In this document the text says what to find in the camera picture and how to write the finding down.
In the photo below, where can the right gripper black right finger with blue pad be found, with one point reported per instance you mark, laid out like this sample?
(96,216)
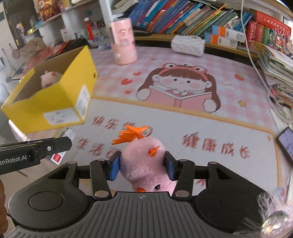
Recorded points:
(182,171)

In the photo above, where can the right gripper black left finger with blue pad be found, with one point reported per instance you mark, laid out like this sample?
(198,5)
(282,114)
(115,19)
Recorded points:
(101,172)

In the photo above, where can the pink duck plush toy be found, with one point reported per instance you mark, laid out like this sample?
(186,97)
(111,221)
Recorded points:
(142,161)

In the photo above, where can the pink pig plush toy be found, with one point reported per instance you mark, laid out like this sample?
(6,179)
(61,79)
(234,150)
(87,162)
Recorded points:
(50,78)

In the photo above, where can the small white box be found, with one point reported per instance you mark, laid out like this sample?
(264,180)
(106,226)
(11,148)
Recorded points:
(64,143)

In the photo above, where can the pink cartoon desk mat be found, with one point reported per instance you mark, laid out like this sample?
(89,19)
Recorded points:
(239,135)

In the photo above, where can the yellow cardboard box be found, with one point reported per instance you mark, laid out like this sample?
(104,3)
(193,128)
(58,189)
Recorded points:
(63,104)

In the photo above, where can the black smartphone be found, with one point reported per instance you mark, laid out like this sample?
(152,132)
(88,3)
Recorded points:
(285,142)

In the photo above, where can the white quilted handbag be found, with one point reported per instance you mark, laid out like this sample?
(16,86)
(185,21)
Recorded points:
(190,45)

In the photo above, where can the pink cylindrical container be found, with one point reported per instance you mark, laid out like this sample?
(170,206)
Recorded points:
(122,41)

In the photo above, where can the lower orange white box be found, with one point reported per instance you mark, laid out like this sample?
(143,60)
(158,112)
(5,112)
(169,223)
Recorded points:
(218,40)

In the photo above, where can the orange white box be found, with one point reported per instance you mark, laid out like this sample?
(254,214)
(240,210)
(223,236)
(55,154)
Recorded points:
(218,40)
(228,33)

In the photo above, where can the stack of papers and notebooks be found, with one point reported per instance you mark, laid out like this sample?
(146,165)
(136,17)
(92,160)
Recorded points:
(278,69)

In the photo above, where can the upper orange white box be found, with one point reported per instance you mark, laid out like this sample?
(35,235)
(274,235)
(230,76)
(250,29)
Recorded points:
(228,33)

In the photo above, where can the red fortune god figure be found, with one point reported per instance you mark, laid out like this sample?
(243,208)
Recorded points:
(47,8)

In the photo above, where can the row of leaning books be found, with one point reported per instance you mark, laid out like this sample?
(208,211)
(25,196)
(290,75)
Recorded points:
(192,18)

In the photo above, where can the red dictionary book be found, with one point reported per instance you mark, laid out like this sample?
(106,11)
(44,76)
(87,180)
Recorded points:
(270,22)

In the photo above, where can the white bookshelf frame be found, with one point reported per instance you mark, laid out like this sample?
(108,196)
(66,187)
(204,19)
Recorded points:
(256,35)

